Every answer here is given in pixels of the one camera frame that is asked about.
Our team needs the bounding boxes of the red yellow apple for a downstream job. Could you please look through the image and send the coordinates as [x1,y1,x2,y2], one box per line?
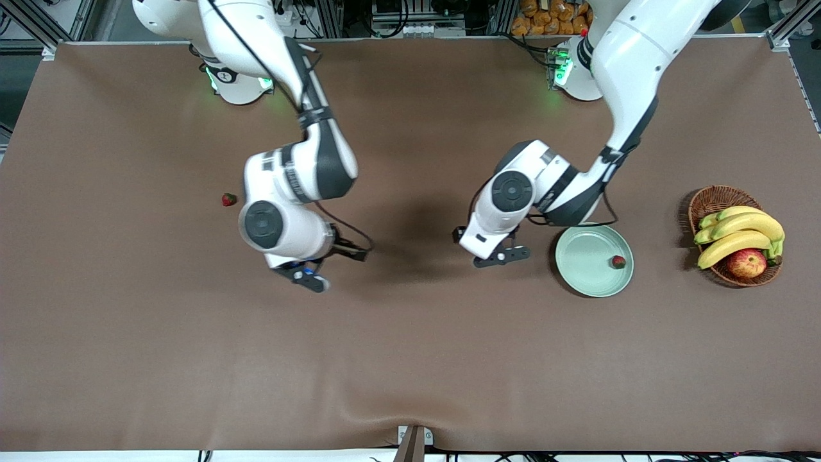
[727,248,768,279]

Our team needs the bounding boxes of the silver metal table bracket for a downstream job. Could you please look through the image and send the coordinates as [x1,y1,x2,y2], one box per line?
[397,425,434,447]

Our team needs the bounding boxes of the brown camera pole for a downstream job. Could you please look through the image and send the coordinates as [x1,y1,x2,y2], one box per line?
[393,427,427,462]

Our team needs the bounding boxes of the aluminium frame corner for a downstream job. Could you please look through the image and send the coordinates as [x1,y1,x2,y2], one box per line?
[0,0,100,62]
[766,0,821,135]

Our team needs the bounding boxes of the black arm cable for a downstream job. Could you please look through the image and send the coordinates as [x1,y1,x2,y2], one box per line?
[205,0,375,254]
[467,144,620,227]

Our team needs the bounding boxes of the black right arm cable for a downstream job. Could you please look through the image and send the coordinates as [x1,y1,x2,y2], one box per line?
[205,0,375,254]

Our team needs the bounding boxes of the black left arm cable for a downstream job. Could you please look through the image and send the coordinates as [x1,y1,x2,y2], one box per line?
[467,144,620,227]

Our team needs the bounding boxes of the brown wicker basket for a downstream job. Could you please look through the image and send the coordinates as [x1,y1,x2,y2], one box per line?
[688,185,784,288]

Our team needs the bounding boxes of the light green round plate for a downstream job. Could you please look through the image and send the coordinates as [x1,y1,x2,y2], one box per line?
[555,222,635,298]

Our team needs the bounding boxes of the brown table cover mat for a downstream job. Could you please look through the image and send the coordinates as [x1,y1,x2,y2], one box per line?
[0,35,821,453]

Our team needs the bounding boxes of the yellow banana bunch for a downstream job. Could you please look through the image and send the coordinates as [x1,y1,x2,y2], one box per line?
[693,205,786,270]

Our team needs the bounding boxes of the aluminium frame post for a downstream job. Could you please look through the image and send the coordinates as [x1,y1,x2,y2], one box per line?
[313,0,344,37]
[486,0,514,36]

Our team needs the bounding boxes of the silver table edge rail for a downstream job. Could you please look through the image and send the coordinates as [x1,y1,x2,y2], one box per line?
[58,35,774,47]

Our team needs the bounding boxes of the orange bread rolls pile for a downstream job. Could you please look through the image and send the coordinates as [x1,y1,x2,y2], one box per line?
[511,0,591,37]

